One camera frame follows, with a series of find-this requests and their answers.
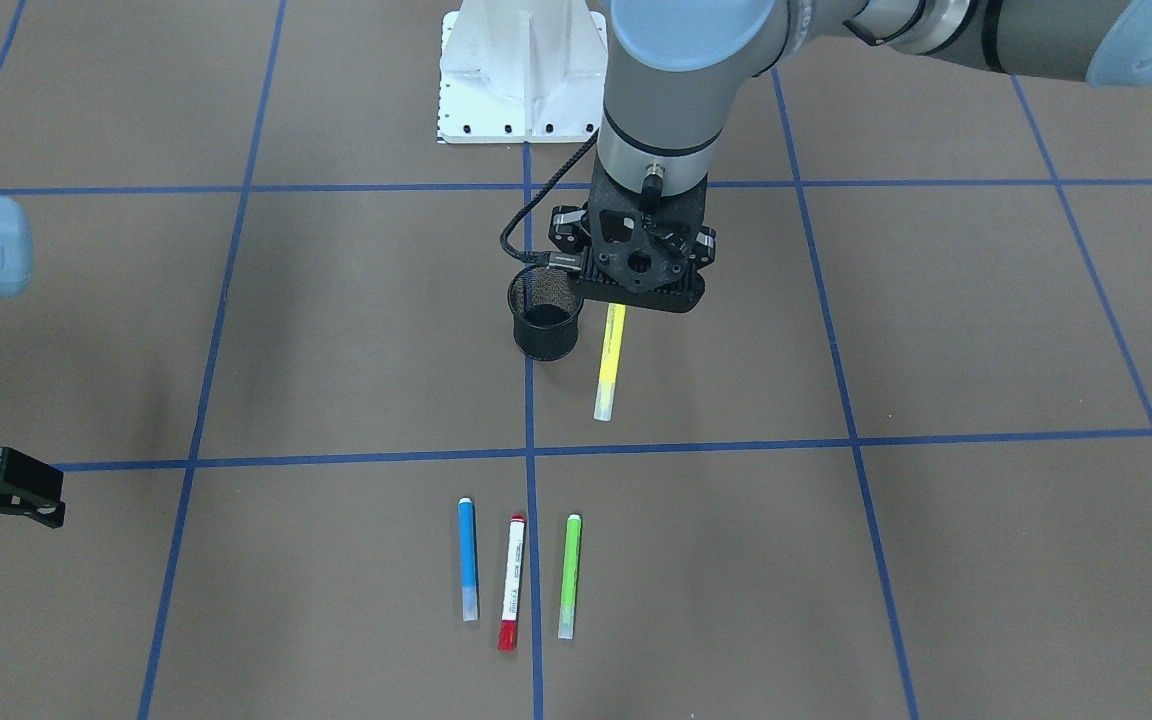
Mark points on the black mesh pen cup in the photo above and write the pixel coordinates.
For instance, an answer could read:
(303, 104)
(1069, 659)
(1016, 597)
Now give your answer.
(545, 311)

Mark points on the blue marker pen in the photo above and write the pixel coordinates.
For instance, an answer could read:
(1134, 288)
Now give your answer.
(467, 544)

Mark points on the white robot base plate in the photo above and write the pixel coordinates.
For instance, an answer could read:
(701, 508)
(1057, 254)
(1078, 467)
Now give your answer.
(521, 71)

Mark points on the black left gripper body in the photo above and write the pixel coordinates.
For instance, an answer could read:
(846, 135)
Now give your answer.
(566, 229)

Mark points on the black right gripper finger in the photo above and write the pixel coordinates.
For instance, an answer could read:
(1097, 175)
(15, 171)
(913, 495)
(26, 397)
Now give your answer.
(31, 488)

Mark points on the green highlighter pen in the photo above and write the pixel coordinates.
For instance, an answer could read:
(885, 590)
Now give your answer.
(569, 583)

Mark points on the white red-capped marker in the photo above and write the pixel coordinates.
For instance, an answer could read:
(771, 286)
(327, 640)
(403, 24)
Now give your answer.
(515, 551)

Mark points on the yellow highlighter pen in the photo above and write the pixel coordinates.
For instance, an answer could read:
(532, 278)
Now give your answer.
(609, 363)

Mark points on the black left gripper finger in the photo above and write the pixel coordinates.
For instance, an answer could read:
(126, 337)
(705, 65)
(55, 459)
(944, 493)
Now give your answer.
(703, 251)
(569, 228)

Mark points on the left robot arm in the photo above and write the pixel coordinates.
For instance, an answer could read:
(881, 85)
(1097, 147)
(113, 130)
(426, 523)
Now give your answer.
(673, 72)

